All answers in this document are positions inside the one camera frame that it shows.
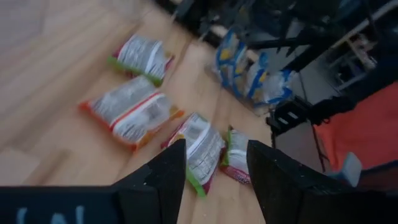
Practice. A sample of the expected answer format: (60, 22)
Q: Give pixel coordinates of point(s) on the orange Maruchan noodle packet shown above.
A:
(130, 112)

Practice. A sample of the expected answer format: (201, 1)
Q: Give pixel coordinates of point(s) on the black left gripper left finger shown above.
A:
(149, 193)

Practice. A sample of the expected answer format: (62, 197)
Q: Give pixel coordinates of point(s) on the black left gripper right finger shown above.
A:
(295, 193)

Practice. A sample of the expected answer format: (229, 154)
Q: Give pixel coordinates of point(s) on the white background shelf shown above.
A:
(357, 59)

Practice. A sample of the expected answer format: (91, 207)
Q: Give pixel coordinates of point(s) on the orange red cloth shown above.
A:
(363, 133)

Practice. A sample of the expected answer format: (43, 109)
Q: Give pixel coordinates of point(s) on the black rig frame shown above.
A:
(311, 53)

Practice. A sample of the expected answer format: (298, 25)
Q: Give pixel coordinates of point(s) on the blue Maruchan noodle packet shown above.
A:
(256, 77)
(225, 56)
(241, 71)
(280, 87)

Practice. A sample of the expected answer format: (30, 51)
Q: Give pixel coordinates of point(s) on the red green Maruchan noodle packet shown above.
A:
(203, 149)
(143, 57)
(239, 155)

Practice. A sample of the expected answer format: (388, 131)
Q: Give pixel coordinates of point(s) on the blue and yellow snack packets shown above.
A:
(248, 77)

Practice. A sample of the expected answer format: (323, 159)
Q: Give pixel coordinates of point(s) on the black table clamp bracket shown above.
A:
(287, 116)

